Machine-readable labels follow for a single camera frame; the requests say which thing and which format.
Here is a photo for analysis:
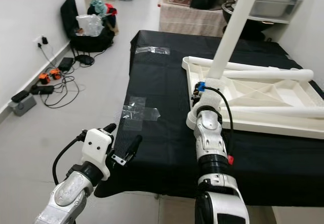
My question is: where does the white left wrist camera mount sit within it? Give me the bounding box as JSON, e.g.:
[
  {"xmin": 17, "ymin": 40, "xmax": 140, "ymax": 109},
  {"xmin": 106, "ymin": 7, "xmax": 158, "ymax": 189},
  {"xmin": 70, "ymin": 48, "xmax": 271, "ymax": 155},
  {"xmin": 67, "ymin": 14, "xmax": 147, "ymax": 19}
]
[{"xmin": 81, "ymin": 128, "xmax": 114, "ymax": 180}]

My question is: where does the black tablecloth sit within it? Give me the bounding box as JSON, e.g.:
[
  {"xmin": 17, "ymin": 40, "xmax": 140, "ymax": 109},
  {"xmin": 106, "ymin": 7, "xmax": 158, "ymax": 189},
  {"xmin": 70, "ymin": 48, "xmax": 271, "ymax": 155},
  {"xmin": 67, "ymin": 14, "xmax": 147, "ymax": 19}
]
[{"xmin": 94, "ymin": 29, "xmax": 324, "ymax": 207}]

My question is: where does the large black bowl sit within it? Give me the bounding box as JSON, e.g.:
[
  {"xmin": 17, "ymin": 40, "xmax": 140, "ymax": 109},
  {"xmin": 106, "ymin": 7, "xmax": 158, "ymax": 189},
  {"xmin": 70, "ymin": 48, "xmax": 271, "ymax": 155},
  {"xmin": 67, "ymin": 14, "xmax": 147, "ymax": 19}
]
[{"xmin": 222, "ymin": 2, "xmax": 274, "ymax": 37}]

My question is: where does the clear tape strip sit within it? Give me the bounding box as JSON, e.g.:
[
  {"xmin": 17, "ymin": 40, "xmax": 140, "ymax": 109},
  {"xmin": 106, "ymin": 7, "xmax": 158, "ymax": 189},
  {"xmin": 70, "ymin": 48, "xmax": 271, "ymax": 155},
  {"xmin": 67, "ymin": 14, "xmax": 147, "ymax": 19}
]
[{"xmin": 136, "ymin": 46, "xmax": 170, "ymax": 55}]

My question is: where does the round black floor device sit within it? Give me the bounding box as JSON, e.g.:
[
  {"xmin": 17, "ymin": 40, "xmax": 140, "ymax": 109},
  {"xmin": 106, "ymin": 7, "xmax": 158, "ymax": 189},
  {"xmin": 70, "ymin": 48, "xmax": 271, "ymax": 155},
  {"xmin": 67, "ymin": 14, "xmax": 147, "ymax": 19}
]
[{"xmin": 73, "ymin": 55, "xmax": 94, "ymax": 65}]

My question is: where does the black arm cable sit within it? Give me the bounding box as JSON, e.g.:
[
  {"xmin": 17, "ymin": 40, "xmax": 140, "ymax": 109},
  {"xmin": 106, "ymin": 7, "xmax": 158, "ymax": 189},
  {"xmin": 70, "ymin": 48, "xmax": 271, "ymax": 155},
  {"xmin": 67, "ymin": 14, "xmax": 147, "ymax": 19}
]
[
  {"xmin": 205, "ymin": 85, "xmax": 234, "ymax": 154},
  {"xmin": 52, "ymin": 130, "xmax": 88, "ymax": 185}
]

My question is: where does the black power strip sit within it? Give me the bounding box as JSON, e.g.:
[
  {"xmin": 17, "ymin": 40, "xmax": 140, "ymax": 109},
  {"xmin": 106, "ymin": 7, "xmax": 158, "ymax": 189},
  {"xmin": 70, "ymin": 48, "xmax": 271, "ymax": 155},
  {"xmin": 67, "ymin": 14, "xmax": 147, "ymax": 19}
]
[{"xmin": 29, "ymin": 85, "xmax": 54, "ymax": 95}]

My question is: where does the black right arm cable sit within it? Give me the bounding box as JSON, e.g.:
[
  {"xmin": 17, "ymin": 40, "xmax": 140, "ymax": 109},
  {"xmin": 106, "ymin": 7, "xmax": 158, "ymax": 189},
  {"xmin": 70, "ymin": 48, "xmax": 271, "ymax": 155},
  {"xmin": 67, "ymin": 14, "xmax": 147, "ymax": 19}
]
[{"xmin": 205, "ymin": 85, "xmax": 234, "ymax": 154}]

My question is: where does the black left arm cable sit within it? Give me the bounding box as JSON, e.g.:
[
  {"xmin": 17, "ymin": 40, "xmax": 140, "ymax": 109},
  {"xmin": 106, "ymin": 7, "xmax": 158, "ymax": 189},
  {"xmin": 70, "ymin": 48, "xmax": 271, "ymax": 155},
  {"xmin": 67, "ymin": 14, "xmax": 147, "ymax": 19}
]
[{"xmin": 52, "ymin": 130, "xmax": 88, "ymax": 185}]

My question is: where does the black power adapter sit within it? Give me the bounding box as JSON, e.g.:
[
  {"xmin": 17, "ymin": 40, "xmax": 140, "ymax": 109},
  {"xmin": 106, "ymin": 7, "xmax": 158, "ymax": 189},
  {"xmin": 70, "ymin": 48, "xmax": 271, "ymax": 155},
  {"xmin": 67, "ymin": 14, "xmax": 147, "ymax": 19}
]
[{"xmin": 57, "ymin": 57, "xmax": 74, "ymax": 71}]

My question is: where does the wall socket with plug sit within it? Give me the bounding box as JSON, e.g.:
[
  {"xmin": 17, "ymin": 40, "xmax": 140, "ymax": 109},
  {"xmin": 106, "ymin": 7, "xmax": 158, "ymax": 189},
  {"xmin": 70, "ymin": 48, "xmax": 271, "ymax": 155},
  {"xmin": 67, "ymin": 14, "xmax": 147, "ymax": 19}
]
[{"xmin": 34, "ymin": 35, "xmax": 49, "ymax": 47}]

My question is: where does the white plastic table top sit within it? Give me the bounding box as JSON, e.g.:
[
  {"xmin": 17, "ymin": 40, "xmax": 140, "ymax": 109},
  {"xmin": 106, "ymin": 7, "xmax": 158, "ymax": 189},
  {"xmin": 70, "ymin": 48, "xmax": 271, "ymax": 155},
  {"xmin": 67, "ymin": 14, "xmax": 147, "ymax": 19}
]
[{"xmin": 182, "ymin": 56, "xmax": 324, "ymax": 140}]

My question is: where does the clear plastic storage bin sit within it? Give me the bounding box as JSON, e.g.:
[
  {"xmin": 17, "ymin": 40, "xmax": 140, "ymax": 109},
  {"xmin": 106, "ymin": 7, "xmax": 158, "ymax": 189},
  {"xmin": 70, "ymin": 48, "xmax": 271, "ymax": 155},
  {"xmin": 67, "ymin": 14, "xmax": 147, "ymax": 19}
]
[{"xmin": 248, "ymin": 0, "xmax": 304, "ymax": 18}]

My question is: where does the red cloth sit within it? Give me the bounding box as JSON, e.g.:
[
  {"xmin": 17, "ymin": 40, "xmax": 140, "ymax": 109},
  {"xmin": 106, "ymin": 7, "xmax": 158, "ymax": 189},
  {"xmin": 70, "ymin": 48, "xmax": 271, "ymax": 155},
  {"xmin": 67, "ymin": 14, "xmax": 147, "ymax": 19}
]
[{"xmin": 104, "ymin": 3, "xmax": 118, "ymax": 16}]

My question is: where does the clear tape patch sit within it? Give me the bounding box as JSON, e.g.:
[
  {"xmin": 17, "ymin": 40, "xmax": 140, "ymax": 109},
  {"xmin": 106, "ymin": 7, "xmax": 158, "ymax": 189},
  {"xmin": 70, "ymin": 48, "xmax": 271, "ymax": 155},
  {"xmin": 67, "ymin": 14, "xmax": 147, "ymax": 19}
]
[{"xmin": 121, "ymin": 97, "xmax": 161, "ymax": 131}]

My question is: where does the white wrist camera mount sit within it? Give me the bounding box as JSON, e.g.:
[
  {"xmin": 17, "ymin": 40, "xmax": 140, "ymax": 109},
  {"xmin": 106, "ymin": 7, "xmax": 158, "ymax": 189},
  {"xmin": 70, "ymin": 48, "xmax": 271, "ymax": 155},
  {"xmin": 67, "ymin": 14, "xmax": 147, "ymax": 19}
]
[
  {"xmin": 81, "ymin": 128, "xmax": 114, "ymax": 180},
  {"xmin": 196, "ymin": 86, "xmax": 222, "ymax": 114}
]

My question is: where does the grey box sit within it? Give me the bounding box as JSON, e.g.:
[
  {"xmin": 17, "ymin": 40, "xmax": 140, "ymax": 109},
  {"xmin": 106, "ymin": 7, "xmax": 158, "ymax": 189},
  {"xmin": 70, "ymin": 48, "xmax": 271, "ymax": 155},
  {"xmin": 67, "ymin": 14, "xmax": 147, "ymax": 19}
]
[{"xmin": 11, "ymin": 90, "xmax": 37, "ymax": 116}]

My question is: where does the teal cloth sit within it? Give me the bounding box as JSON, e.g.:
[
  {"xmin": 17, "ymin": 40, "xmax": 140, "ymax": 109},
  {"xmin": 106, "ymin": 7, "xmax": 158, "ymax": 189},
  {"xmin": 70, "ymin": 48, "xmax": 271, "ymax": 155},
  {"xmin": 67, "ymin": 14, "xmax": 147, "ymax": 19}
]
[{"xmin": 89, "ymin": 0, "xmax": 107, "ymax": 16}]

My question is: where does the black floor chair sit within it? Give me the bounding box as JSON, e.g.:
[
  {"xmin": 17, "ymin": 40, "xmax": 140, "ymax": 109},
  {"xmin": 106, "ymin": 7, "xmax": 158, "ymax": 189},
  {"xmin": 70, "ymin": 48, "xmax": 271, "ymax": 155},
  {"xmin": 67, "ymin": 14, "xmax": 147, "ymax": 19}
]
[{"xmin": 60, "ymin": 0, "xmax": 114, "ymax": 53}]

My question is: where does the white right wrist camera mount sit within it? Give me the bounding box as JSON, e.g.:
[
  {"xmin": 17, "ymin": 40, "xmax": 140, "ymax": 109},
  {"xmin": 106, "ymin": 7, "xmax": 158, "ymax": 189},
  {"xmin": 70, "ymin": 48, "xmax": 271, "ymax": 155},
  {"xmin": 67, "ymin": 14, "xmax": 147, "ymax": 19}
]
[{"xmin": 196, "ymin": 86, "xmax": 222, "ymax": 114}]

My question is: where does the beige cloth-covered bench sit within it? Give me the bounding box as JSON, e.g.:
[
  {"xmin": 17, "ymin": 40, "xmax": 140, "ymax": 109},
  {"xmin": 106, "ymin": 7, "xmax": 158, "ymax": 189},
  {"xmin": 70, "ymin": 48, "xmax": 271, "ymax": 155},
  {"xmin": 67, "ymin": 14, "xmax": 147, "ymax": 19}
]
[{"xmin": 159, "ymin": 2, "xmax": 231, "ymax": 36}]

